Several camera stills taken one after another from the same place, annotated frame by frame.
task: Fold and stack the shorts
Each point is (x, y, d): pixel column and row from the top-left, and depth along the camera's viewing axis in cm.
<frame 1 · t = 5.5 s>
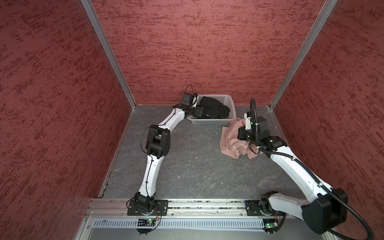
left hand: (197, 111, 104), fingers open
right hand: (237, 132, 81), fingers closed
pink shorts: (231, 145, 83), point 16 cm above the table
black shorts: (210, 108, 108), point 11 cm above the table
white plastic basket: (229, 100, 115), point 10 cm above the table

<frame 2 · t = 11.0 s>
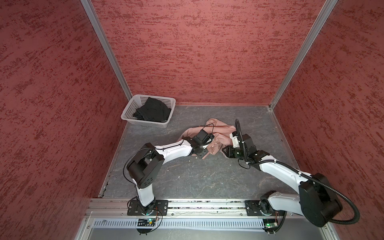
left hand: (200, 150, 91), fingers open
right hand: (223, 153, 86), fingers open
pink shorts: (221, 133, 96), point 9 cm above the table
black shorts: (153, 110, 109), point 8 cm above the table
white plastic basket: (136, 101, 117), point 8 cm above the table

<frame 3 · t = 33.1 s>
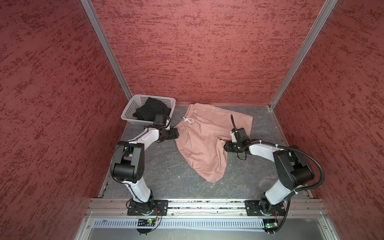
left hand: (173, 137, 96), fingers open
right hand: (227, 149, 96), fingers open
pink shorts: (203, 131, 105), point 2 cm above the table
the other named things where they were.

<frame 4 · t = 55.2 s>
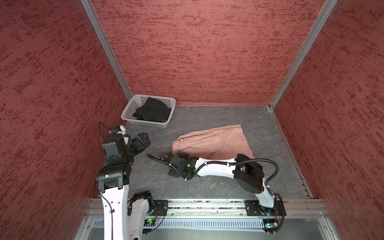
left hand: (141, 142, 69), fingers open
right hand: (177, 163, 86), fingers open
pink shorts: (220, 142, 100), point 2 cm above the table
the other named things where they were.

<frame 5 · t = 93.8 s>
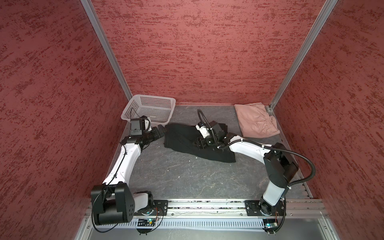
left hand: (161, 134, 84), fingers open
right hand: (198, 142, 88), fingers open
pink shorts: (254, 121, 111), point 3 cm above the table
black shorts: (182, 137, 96), point 7 cm above the table
the other named things where they were.

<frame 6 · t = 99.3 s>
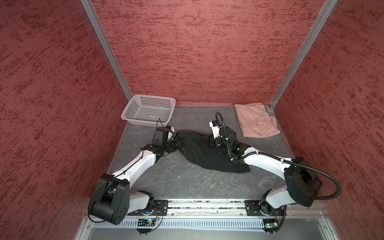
left hand: (185, 144, 85), fingers closed
right hand: (203, 139, 84), fingers closed
black shorts: (196, 147, 87), point 11 cm above the table
the other named things where they were.

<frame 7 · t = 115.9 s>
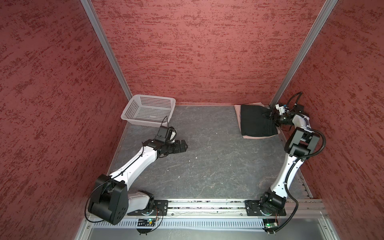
left hand: (180, 150, 84), fingers open
right hand: (265, 118, 101), fingers open
black shorts: (255, 121, 105), point 7 cm above the table
the other named things where they were.

